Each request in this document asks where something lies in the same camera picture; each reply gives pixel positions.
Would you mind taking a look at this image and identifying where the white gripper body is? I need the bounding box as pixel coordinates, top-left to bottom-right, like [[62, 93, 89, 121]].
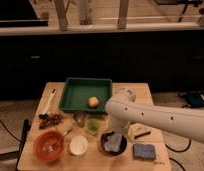
[[109, 117, 130, 135]]

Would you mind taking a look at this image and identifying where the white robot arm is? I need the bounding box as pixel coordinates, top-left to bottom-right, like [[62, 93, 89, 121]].
[[105, 88, 204, 144]]

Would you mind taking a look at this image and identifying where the dark purple bowl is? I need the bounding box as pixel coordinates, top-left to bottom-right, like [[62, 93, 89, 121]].
[[100, 132, 127, 156]]

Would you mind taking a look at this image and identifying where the white small bowl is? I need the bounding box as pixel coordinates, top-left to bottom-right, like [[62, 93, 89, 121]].
[[69, 136, 88, 156]]

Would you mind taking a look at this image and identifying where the metal spoon in bowl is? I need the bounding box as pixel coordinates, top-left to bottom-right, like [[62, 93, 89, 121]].
[[43, 127, 73, 152]]

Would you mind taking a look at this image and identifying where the orange plastic bowl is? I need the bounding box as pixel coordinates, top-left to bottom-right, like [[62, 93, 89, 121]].
[[34, 131, 64, 163]]

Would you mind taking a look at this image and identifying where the green small cup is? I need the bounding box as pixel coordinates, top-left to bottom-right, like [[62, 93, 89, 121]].
[[85, 119, 100, 135]]

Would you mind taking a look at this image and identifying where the blue sponge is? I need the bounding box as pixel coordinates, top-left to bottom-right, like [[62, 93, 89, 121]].
[[133, 143, 156, 160]]

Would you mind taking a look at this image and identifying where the orange round fruit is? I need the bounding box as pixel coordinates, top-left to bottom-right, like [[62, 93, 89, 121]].
[[87, 96, 100, 108]]

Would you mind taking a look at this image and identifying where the metal measuring cup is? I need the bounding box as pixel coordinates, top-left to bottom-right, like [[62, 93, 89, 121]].
[[73, 111, 86, 127]]

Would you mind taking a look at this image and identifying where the green plastic tray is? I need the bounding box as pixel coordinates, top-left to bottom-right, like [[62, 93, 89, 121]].
[[59, 78, 112, 114]]

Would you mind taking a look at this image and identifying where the bunch of dark grapes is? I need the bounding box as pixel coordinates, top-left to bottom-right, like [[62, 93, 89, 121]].
[[39, 114, 63, 129]]

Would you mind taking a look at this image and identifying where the dark blue bag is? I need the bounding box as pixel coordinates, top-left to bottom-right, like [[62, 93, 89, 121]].
[[179, 91, 204, 108]]

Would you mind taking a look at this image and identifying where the black handled spatula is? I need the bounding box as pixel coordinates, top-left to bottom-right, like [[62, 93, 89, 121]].
[[128, 124, 151, 141]]

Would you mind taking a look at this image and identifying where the black floor cable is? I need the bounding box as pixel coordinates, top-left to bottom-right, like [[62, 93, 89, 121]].
[[164, 137, 193, 154]]

